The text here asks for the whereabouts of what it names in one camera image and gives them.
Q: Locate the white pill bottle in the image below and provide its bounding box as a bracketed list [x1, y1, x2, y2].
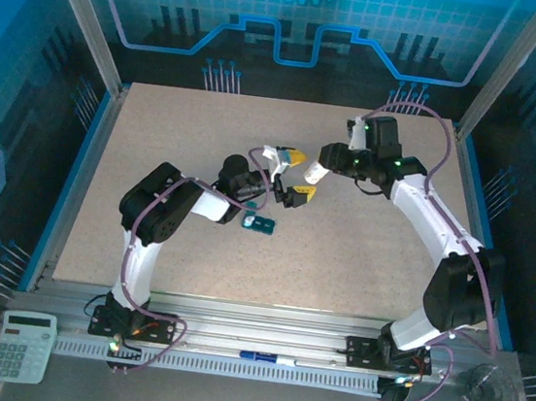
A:
[302, 159, 333, 185]

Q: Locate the teal weekly pill organizer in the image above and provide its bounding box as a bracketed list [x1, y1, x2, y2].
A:
[239, 209, 278, 237]

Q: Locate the blue white marker pen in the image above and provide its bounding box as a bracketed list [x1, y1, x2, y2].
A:
[238, 349, 299, 367]

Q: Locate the clear glass beaker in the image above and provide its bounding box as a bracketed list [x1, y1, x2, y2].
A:
[453, 359, 525, 401]

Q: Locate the white desk calculator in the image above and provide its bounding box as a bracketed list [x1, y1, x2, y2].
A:
[0, 308, 60, 388]

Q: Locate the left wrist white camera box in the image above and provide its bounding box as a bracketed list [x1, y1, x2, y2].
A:
[258, 143, 296, 179]

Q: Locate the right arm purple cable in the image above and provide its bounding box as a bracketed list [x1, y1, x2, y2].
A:
[329, 97, 526, 401]

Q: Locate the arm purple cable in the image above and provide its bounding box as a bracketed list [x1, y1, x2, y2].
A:
[329, 97, 526, 401]
[108, 131, 278, 390]

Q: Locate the aluminium table side rail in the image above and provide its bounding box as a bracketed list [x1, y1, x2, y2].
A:
[24, 78, 131, 302]
[426, 122, 536, 351]

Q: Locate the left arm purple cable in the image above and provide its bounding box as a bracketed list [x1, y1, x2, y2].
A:
[108, 131, 278, 390]

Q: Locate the aluminium mounting rail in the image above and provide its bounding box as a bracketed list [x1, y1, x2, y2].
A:
[7, 274, 521, 389]

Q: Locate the aluminium frame post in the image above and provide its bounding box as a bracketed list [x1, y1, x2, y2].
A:
[453, 0, 536, 150]
[22, 0, 142, 99]

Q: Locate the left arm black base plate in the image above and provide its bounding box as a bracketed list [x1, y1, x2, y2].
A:
[87, 303, 181, 347]

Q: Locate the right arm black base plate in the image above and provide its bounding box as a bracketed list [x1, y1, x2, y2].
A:
[343, 334, 436, 378]

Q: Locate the grey slotted cable duct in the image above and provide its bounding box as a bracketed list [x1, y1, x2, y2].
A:
[52, 334, 387, 398]

